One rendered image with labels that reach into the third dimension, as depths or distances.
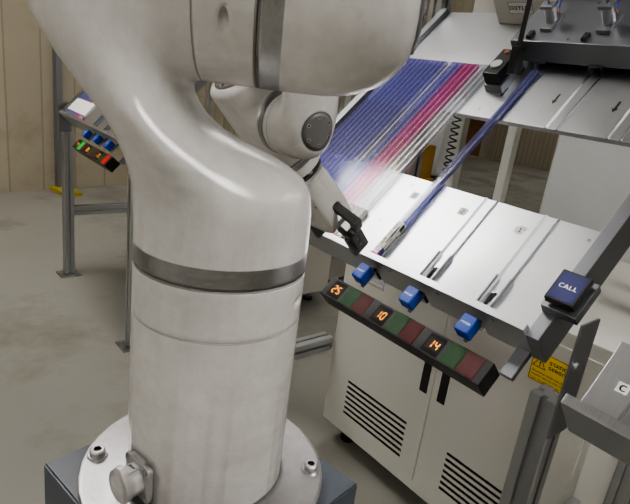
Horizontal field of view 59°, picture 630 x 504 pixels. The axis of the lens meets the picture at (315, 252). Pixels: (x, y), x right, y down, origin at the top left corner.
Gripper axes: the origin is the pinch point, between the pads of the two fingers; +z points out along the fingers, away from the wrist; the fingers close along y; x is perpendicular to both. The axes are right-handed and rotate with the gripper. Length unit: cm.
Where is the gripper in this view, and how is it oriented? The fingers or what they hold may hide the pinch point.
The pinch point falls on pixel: (339, 236)
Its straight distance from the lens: 89.4
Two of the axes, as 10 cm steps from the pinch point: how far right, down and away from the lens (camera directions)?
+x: 6.5, -7.2, 2.5
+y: 6.2, 3.2, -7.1
